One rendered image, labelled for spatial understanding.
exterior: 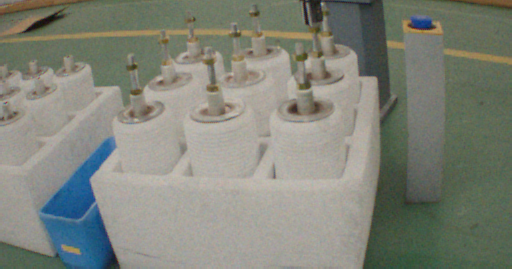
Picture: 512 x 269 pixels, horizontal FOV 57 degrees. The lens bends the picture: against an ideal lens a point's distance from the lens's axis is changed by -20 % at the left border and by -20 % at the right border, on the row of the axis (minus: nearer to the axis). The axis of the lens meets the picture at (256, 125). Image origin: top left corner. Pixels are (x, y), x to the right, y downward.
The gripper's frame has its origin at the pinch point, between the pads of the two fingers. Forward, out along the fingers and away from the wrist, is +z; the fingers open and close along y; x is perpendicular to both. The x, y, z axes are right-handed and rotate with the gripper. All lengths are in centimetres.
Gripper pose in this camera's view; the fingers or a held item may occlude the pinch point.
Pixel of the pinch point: (311, 12)
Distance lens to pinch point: 82.6
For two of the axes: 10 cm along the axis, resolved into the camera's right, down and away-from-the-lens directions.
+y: -5.3, -3.0, 8.0
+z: 1.2, 9.0, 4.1
